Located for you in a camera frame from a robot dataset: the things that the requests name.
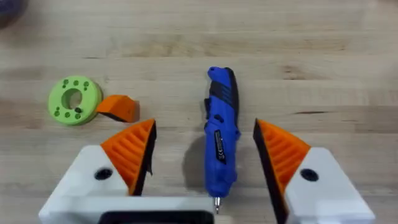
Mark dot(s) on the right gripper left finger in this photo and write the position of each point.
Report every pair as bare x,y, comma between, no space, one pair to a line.
124,161

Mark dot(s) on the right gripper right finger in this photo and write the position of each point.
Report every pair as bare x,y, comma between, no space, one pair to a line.
298,174

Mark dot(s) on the green disc with holes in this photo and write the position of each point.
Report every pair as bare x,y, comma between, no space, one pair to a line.
74,100

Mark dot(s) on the orange ribbed wedge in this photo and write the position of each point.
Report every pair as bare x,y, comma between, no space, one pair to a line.
117,107

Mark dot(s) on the dark purple toy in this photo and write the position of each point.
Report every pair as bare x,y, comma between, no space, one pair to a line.
9,11

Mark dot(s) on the blue electric screwdriver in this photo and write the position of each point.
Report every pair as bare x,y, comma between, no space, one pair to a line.
221,133

